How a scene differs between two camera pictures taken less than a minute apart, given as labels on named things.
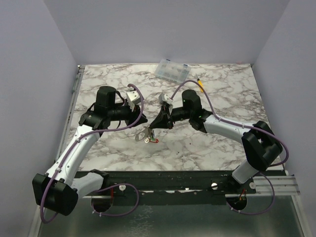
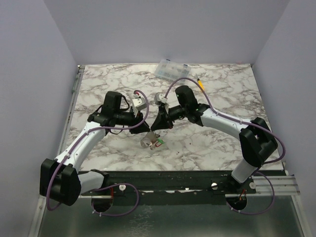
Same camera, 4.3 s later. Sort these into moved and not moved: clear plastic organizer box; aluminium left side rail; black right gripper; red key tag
Moved: red key tag
Not moved: aluminium left side rail; black right gripper; clear plastic organizer box
